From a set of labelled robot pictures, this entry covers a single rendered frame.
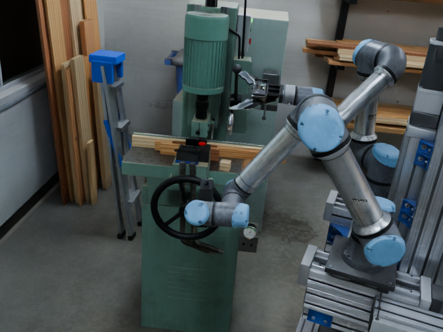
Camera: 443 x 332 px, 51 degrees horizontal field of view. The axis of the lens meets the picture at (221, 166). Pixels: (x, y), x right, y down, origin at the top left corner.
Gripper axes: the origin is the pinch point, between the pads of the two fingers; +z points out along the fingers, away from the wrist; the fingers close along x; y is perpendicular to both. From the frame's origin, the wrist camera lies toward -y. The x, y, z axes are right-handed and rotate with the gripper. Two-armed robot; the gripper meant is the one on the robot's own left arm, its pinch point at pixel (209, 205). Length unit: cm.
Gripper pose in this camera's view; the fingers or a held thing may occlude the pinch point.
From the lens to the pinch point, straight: 173.4
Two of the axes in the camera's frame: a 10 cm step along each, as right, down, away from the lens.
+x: 9.9, 0.6, -1.0
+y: -0.7, 9.9, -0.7
